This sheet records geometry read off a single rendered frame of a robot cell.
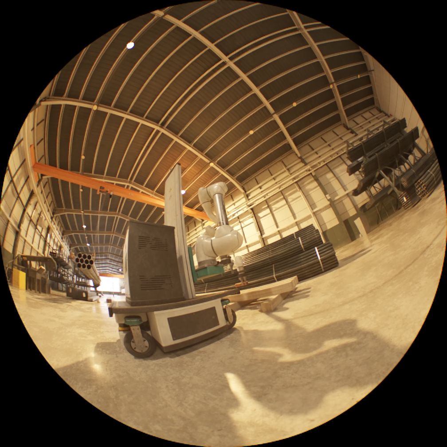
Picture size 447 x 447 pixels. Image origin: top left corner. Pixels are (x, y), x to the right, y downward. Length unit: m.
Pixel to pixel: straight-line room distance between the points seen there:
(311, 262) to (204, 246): 1.94
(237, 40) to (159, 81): 5.12
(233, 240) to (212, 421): 0.97
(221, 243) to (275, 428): 1.01
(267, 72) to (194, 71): 4.42
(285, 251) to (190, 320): 2.27
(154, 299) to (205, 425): 0.67
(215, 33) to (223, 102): 5.01
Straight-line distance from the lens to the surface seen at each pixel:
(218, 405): 0.51
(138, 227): 0.92
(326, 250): 2.57
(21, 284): 6.23
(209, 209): 1.40
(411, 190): 5.44
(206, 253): 1.03
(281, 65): 11.06
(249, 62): 10.29
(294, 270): 2.57
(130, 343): 0.87
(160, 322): 0.78
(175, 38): 9.52
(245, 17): 10.76
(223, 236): 0.99
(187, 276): 1.06
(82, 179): 9.91
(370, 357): 0.55
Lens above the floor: 0.39
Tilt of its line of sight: 25 degrees up
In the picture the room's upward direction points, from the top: 14 degrees counter-clockwise
